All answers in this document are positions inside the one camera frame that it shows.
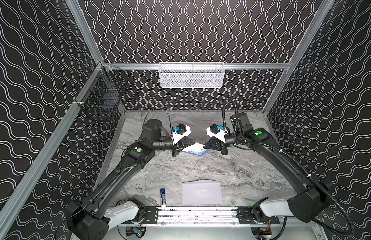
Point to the white wire mesh basket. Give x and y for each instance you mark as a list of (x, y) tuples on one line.
[(188, 75)]

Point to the white envelope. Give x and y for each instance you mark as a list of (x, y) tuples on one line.
[(202, 192)]

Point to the aluminium left side rail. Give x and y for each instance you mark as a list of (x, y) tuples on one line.
[(23, 190)]

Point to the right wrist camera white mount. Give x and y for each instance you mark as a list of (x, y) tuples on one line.
[(217, 131)]

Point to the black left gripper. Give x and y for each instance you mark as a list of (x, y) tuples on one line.
[(176, 147)]

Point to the black wire basket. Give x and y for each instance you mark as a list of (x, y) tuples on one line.
[(101, 102)]

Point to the floral blue white letter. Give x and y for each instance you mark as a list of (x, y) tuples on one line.
[(196, 149)]

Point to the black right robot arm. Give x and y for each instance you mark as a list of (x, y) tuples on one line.
[(309, 201)]

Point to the aluminium corner post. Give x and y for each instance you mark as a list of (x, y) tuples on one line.
[(85, 30), (306, 40)]

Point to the aluminium corner post left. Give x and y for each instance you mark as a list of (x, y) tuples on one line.
[(85, 30)]

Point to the blue white glue stick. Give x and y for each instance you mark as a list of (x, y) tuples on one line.
[(163, 198)]

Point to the aluminium back crossbar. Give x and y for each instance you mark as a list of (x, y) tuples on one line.
[(227, 66)]

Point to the aluminium corner post right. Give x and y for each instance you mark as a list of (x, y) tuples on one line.
[(306, 40)]

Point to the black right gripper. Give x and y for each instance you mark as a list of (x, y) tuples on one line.
[(221, 145)]

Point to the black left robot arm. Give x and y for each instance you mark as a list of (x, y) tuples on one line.
[(93, 217)]

